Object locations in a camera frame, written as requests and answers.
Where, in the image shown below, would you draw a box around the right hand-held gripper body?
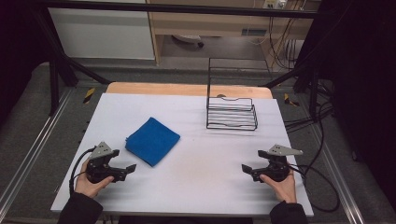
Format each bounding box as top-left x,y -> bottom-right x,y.
252,144 -> 304,183

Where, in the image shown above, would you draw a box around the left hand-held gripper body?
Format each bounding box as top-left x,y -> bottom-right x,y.
85,141 -> 128,185

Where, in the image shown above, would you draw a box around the blue cloth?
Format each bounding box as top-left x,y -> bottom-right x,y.
124,117 -> 181,168

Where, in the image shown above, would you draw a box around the black wire rack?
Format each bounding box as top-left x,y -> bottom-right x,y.
205,57 -> 259,132

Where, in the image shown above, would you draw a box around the person's left hand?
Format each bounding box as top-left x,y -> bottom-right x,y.
74,160 -> 115,199

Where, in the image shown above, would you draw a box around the person's right hand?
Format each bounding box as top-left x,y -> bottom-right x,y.
259,169 -> 298,204

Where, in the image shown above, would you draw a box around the white table cover sheet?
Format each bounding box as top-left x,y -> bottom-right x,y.
50,92 -> 315,217

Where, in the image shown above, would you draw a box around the white cabinet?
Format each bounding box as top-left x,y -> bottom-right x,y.
48,7 -> 156,61

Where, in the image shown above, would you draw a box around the black curtain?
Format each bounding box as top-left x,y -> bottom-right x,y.
298,0 -> 396,213
0,0 -> 52,122

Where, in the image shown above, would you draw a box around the white chair base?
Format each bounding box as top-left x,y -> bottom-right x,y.
171,34 -> 205,49

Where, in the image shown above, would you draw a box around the wooden desk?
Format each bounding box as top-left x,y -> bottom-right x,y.
145,0 -> 322,67

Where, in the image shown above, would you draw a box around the white power strip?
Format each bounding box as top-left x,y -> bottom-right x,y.
262,0 -> 288,10

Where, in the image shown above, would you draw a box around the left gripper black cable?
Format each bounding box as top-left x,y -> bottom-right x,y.
68,147 -> 96,196

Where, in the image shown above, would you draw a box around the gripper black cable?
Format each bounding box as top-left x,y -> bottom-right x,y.
288,163 -> 341,214
68,147 -> 96,196

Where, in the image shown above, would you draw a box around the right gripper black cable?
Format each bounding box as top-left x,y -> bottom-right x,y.
288,163 -> 341,214

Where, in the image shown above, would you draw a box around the black floor cables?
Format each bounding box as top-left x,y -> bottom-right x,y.
283,78 -> 335,133

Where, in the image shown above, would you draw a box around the aluminium rail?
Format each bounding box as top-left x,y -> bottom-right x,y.
0,88 -> 75,213
310,122 -> 366,224

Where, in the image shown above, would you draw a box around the black metal frame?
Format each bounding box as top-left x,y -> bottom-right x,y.
31,0 -> 328,117

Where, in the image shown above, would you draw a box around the bundle of hanging cables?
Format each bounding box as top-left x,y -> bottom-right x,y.
268,16 -> 301,72

